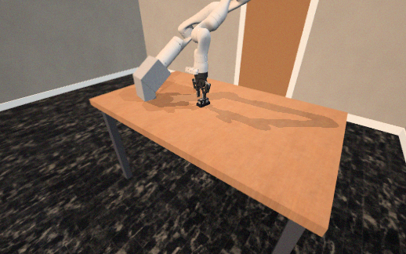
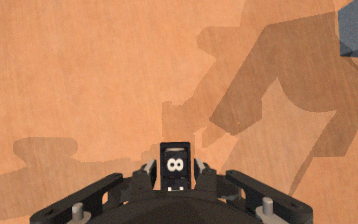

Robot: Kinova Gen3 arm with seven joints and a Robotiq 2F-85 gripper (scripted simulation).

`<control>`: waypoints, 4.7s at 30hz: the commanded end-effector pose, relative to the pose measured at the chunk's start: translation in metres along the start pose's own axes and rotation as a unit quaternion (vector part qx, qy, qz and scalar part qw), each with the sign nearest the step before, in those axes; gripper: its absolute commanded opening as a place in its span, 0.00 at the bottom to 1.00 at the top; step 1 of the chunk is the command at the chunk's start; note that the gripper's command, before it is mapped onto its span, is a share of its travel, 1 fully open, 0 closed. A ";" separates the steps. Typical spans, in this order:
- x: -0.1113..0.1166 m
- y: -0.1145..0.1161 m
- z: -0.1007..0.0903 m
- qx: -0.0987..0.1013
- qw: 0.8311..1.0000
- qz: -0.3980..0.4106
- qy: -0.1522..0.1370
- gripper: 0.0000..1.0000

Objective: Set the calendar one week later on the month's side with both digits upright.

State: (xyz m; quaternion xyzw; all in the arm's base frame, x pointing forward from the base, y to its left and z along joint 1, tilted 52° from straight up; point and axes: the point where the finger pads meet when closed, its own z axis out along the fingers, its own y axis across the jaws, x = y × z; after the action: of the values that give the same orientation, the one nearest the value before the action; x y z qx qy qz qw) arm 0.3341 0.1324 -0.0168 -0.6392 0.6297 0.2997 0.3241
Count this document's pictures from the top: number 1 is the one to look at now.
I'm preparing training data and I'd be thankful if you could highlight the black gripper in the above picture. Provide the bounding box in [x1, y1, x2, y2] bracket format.
[192, 72, 211, 100]

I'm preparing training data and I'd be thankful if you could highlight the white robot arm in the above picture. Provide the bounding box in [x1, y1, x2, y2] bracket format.
[156, 0, 251, 74]

